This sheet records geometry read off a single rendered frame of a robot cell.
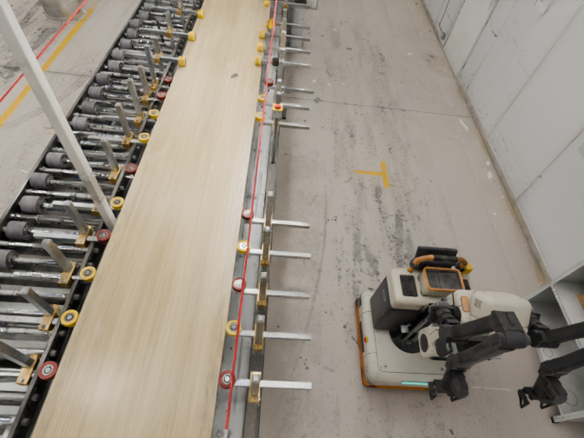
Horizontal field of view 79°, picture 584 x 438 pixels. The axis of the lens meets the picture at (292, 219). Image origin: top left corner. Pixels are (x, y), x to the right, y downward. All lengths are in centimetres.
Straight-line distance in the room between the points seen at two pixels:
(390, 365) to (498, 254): 180
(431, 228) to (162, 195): 258
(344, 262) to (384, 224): 64
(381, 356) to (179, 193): 177
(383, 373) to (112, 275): 182
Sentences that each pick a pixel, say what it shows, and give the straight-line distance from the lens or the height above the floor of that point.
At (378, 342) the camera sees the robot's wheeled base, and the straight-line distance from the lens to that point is 272.
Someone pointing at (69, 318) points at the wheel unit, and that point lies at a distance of 215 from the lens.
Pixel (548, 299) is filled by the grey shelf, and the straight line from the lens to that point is 373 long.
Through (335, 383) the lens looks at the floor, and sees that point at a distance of 286.
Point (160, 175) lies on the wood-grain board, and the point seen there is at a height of 90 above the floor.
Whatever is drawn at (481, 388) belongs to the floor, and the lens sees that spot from 329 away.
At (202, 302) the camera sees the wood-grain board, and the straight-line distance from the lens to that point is 201.
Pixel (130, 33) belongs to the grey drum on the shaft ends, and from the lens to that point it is 429.
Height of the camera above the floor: 274
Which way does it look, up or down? 53 degrees down
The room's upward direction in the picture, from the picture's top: 10 degrees clockwise
